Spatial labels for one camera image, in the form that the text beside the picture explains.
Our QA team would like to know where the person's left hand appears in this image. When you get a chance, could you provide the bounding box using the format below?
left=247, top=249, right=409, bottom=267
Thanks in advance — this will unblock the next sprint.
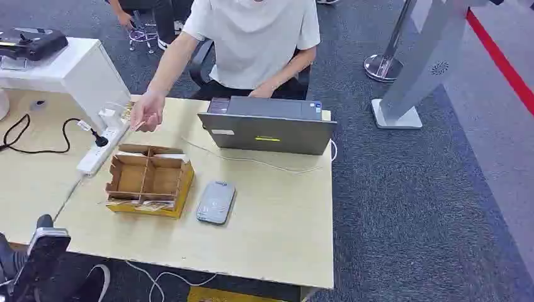
left=248, top=83, right=276, bottom=99

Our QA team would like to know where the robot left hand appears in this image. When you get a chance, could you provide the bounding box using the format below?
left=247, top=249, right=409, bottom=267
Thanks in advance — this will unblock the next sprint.
left=11, top=213, right=72, bottom=299

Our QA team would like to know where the person's right hand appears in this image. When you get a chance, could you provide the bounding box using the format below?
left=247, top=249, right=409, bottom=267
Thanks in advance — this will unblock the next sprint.
left=130, top=91, right=167, bottom=133

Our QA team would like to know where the stack of printed cards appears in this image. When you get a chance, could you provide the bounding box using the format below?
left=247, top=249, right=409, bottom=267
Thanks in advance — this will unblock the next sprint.
left=120, top=101, right=135, bottom=124

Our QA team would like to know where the grey laptop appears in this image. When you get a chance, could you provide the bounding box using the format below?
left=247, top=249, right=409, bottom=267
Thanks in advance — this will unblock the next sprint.
left=197, top=96, right=338, bottom=156

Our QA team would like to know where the person in white shirt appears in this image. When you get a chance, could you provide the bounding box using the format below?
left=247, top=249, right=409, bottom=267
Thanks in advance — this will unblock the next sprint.
left=130, top=0, right=322, bottom=133

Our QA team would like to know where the white power strip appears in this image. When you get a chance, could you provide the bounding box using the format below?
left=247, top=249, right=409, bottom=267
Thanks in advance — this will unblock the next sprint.
left=76, top=123, right=131, bottom=177

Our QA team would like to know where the black office chair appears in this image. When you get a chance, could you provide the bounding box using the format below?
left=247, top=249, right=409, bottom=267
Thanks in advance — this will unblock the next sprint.
left=190, top=38, right=312, bottom=101

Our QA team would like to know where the wooden card box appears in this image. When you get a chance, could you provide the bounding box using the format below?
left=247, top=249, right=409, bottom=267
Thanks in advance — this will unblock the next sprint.
left=105, top=143, right=195, bottom=220

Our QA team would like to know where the chrome stool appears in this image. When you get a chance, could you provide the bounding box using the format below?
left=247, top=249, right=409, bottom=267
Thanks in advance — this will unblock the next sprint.
left=127, top=10, right=160, bottom=55

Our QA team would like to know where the white cabinet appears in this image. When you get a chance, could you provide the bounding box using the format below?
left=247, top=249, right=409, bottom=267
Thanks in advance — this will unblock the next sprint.
left=0, top=36, right=131, bottom=132

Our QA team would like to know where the row of cards in box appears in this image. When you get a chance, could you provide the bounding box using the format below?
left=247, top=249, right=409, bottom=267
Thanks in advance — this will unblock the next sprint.
left=106, top=199, right=176, bottom=213

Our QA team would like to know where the person in dark clothing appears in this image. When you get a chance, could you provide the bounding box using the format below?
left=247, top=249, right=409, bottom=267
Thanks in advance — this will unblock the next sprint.
left=104, top=0, right=195, bottom=51

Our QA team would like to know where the black desktop device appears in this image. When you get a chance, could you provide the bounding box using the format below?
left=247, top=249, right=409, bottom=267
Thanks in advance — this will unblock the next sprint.
left=0, top=26, right=69, bottom=62

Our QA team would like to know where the white kiosk stand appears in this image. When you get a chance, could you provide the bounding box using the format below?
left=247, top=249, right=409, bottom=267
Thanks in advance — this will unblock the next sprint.
left=371, top=0, right=489, bottom=130

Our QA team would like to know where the yellow box under desk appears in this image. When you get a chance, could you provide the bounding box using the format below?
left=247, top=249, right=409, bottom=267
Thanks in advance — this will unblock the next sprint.
left=186, top=285, right=301, bottom=302

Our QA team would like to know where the red barrier belt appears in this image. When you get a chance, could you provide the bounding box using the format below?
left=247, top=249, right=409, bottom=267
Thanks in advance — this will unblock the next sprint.
left=465, top=8, right=534, bottom=118

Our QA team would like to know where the thin white cable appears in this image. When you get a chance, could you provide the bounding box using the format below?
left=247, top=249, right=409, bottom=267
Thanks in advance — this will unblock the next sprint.
left=181, top=137, right=338, bottom=175

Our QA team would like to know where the black power cable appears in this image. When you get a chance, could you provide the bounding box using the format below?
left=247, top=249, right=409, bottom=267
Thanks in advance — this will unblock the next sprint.
left=0, top=113, right=110, bottom=155

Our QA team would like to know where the white floor cable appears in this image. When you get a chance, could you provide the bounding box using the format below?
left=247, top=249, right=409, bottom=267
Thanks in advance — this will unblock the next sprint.
left=125, top=260, right=218, bottom=302

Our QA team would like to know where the chrome stanchion post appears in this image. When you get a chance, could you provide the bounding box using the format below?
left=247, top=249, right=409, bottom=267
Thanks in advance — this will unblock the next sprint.
left=363, top=0, right=418, bottom=83

